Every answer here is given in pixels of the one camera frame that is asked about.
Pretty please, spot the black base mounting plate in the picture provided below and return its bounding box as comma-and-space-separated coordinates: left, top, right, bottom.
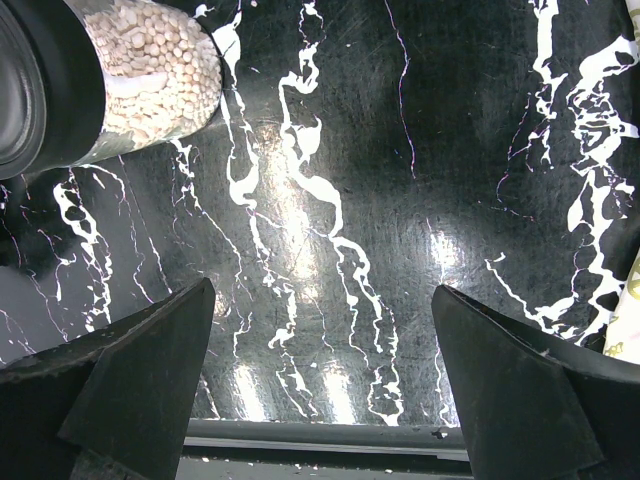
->
183, 419, 473, 479

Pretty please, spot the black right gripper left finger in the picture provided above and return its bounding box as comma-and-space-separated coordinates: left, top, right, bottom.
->
1, 278, 215, 479

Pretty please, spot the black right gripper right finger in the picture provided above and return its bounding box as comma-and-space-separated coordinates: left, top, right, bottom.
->
431, 285, 639, 479

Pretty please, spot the cream printed cloth bag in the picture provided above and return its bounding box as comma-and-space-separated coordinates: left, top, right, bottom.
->
583, 1, 639, 363

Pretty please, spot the black top grinder front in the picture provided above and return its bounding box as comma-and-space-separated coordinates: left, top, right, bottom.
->
1, 1, 222, 179

